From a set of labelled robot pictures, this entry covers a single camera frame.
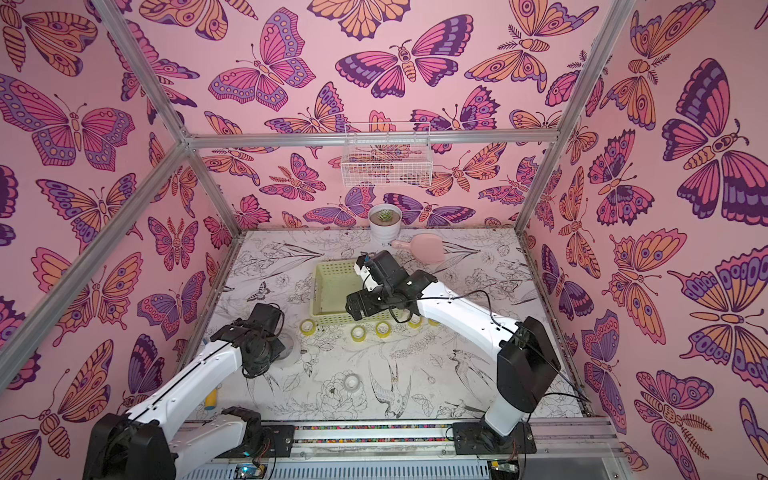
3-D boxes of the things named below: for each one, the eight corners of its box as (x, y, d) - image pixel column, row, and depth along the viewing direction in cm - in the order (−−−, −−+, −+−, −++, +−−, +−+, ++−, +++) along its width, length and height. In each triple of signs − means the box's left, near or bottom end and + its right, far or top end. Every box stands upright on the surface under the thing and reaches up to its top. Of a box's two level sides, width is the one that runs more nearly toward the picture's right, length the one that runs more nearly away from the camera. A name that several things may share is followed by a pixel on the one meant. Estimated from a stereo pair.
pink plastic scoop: (391, 264, 112) (391, 260, 110) (391, 238, 121) (391, 233, 119) (444, 264, 112) (445, 260, 110) (440, 237, 121) (441, 233, 119)
